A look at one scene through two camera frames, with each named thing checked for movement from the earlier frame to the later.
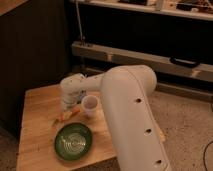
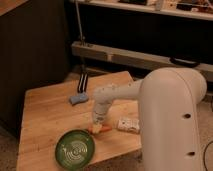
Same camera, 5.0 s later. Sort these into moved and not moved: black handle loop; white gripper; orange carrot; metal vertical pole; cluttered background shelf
Moved: orange carrot; white gripper
Not moved: black handle loop; cluttered background shelf; metal vertical pole
